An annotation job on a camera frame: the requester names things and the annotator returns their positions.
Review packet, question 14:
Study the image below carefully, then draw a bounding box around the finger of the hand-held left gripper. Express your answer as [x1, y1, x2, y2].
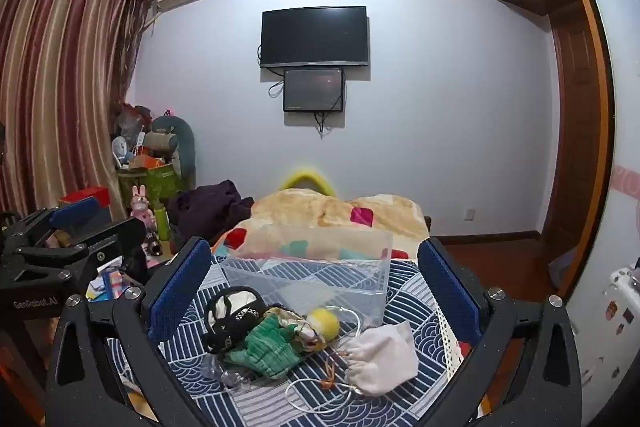
[0, 196, 102, 254]
[12, 217, 149, 284]

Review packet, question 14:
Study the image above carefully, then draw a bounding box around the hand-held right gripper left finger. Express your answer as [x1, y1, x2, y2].
[46, 237, 213, 427]

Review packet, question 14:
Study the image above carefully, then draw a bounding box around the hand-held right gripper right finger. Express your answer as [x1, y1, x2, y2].
[417, 237, 584, 427]

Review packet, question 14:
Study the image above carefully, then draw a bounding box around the black and white mesh pouch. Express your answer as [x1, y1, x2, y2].
[204, 286, 272, 354]

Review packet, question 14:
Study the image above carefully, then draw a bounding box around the white drawstring pouch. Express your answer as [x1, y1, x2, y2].
[344, 323, 420, 397]

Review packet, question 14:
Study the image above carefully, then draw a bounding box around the green knitted cloth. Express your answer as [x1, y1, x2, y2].
[224, 311, 302, 379]

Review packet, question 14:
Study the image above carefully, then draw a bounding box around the small patterned cloth doll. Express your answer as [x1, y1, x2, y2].
[272, 306, 323, 352]

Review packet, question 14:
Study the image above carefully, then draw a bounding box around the yellow felt ball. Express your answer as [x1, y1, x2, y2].
[306, 307, 341, 344]

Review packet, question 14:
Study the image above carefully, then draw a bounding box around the clear plastic storage box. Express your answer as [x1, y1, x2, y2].
[221, 231, 392, 334]

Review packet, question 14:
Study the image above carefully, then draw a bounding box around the red box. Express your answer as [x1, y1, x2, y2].
[60, 186, 112, 210]

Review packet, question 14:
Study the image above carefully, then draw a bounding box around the pink rabbit toy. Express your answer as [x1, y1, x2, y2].
[130, 185, 157, 238]

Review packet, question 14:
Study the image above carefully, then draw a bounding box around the green storage box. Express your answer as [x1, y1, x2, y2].
[117, 162, 185, 210]

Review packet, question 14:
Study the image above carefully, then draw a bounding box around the dark purple cloth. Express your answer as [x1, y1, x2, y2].
[166, 179, 256, 244]

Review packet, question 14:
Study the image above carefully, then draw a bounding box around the clear plastic bag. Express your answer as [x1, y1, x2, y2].
[202, 351, 257, 394]

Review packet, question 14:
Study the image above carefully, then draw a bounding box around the grey blue plush toy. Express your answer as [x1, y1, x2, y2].
[149, 114, 197, 188]

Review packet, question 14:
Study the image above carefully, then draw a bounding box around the red striped curtain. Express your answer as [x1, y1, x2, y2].
[0, 0, 156, 220]

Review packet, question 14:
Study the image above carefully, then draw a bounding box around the yellow patchwork blanket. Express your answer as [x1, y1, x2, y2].
[212, 188, 432, 264]

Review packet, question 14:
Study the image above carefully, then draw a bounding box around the blue patterned bed sheet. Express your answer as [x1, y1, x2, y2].
[107, 254, 473, 427]

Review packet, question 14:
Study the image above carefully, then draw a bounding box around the wooden door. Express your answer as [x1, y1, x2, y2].
[540, 2, 608, 303]

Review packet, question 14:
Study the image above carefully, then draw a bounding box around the orange cord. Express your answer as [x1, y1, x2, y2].
[321, 354, 343, 390]

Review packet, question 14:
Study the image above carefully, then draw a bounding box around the white thin cable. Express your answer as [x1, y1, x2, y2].
[284, 306, 362, 410]

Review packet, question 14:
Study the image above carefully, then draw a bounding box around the white wall device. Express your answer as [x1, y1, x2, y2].
[604, 264, 640, 308]

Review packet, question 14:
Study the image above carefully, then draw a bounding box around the black monitor cable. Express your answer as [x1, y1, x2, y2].
[312, 109, 335, 138]

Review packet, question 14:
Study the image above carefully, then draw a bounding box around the small black wall monitor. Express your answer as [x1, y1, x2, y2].
[282, 67, 346, 113]

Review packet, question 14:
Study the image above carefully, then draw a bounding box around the large black wall television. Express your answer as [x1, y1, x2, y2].
[259, 5, 371, 69]

